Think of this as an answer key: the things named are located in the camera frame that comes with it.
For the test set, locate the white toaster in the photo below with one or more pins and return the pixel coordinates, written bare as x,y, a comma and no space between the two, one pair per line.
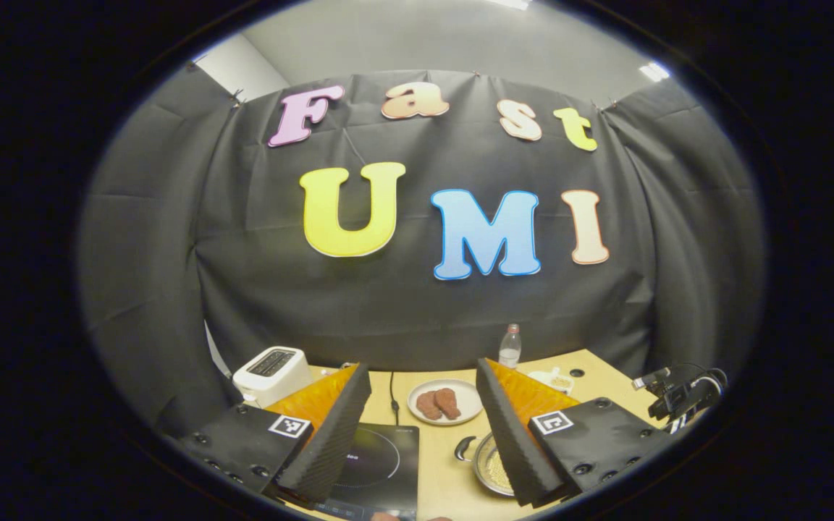
272,373

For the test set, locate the black backdrop cloth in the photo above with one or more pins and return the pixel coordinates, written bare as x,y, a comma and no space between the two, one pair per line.
258,289

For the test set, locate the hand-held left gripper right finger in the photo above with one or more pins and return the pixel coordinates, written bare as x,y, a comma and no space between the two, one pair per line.
511,434

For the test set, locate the raw meat slice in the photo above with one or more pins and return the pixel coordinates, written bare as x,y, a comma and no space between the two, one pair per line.
448,403
428,407

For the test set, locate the clear plastic water bottle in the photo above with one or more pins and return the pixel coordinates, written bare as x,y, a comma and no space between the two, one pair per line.
510,347

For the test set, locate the small ceiling light panel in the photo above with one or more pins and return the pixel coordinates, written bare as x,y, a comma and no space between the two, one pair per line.
654,71

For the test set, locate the white divided dish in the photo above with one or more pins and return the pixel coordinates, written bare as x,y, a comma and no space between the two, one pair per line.
558,380

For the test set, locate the white round plate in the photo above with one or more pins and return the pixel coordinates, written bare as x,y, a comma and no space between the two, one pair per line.
469,398

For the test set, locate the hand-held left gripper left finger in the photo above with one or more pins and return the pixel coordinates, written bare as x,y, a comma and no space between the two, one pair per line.
330,434

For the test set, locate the pile of soybeans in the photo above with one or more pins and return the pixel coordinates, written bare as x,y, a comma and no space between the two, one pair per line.
496,470

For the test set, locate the large ceiling light panel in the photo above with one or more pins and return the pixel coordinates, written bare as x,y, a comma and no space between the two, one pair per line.
511,2

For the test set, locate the black induction cooktop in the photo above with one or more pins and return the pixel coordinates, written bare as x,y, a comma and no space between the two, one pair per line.
388,463

